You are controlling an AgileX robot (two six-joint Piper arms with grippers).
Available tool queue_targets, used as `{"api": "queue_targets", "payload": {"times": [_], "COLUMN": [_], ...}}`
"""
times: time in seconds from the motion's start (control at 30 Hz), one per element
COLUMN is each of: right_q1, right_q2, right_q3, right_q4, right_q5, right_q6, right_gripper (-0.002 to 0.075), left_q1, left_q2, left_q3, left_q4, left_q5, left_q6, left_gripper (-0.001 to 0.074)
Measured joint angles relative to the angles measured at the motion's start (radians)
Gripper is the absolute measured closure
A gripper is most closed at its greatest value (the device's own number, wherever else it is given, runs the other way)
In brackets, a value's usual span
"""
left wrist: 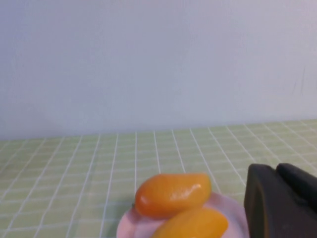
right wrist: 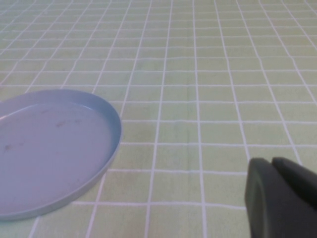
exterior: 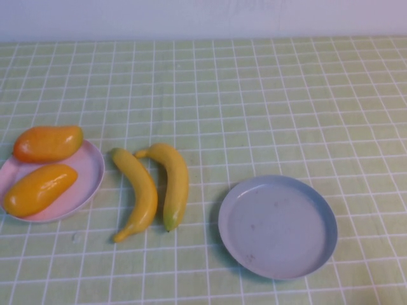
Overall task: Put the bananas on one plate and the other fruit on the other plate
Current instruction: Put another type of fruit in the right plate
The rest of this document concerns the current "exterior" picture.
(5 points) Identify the thick banana green end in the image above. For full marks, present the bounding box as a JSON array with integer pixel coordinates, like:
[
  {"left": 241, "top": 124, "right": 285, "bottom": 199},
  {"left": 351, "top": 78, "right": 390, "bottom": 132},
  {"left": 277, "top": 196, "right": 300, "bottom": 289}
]
[{"left": 133, "top": 142, "right": 190, "bottom": 232}]

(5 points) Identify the slender strongly curved banana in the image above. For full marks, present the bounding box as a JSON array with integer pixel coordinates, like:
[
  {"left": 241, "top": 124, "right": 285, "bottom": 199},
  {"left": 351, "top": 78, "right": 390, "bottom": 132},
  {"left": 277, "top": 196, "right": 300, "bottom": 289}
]
[{"left": 110, "top": 147, "right": 159, "bottom": 244}]

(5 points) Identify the orange mango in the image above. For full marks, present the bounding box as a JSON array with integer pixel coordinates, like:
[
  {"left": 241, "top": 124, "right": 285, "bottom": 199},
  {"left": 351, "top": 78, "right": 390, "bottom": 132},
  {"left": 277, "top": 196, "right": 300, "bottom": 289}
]
[{"left": 11, "top": 125, "right": 84, "bottom": 164}]

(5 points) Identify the yellow-orange mango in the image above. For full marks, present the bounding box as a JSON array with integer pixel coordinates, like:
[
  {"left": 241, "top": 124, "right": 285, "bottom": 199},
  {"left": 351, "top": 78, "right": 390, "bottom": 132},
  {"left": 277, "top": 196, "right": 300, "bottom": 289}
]
[{"left": 3, "top": 163, "right": 79, "bottom": 219}]

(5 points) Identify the blue round plate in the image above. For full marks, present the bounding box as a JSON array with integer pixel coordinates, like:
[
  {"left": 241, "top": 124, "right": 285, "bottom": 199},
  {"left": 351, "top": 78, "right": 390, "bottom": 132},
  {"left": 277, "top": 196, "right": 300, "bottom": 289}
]
[{"left": 217, "top": 174, "right": 338, "bottom": 281}]

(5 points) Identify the pink round plate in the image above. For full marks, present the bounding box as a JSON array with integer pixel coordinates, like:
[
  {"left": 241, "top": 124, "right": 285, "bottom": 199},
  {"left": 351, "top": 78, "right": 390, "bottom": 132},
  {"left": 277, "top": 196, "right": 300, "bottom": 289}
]
[{"left": 0, "top": 138, "right": 106, "bottom": 223}]

